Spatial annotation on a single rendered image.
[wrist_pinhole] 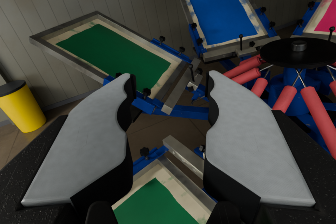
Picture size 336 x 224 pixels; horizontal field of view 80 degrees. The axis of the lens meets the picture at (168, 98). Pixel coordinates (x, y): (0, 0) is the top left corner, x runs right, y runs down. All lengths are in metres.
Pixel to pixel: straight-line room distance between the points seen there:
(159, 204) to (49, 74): 3.35
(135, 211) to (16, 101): 2.91
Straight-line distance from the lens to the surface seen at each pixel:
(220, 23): 1.85
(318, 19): 1.92
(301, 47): 1.06
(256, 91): 0.99
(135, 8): 3.81
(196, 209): 0.88
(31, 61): 3.93
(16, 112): 3.66
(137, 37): 1.56
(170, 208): 0.89
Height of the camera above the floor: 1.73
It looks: 32 degrees down
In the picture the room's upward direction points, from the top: 13 degrees counter-clockwise
